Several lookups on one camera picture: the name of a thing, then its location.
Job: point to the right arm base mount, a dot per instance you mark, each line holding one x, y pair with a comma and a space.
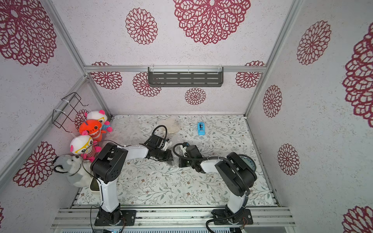
226, 217

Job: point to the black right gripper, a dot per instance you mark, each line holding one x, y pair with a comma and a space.
185, 162

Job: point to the grey plush koala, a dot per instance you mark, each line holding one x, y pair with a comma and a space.
76, 170

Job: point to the blue tape dispenser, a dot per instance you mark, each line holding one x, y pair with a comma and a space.
201, 129

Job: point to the white plush with striped shirt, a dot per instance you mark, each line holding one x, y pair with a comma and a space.
85, 146

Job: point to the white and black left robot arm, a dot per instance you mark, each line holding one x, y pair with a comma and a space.
108, 165

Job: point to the blue floral ceramic plate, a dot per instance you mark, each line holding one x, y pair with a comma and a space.
249, 161

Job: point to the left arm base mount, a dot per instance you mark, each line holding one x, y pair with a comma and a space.
116, 218

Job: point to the clear bubble wrap sheet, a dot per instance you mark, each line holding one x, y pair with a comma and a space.
172, 125
167, 148

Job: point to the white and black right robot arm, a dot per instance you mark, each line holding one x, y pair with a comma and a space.
238, 172

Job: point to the grey slotted wall shelf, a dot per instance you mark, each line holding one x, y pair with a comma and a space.
188, 77

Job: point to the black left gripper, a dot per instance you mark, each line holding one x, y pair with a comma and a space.
167, 157

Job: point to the black wire wall basket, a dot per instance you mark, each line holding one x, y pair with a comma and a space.
63, 117

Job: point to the red monster plush toy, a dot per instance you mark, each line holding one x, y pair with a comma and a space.
92, 128

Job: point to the white plush with blue dots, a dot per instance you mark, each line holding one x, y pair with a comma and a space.
102, 118

